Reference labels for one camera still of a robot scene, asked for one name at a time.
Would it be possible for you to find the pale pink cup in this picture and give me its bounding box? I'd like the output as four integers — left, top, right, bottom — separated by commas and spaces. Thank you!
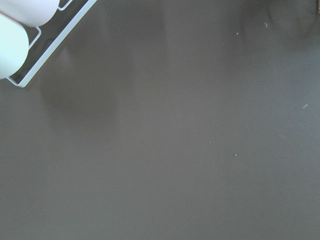
0, 0, 60, 27

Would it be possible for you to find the pale green cup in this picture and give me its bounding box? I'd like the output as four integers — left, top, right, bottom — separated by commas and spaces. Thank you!
0, 13, 29, 79

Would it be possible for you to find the white wire cup rack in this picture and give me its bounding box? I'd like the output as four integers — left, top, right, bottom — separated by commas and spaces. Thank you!
5, 0, 97, 88

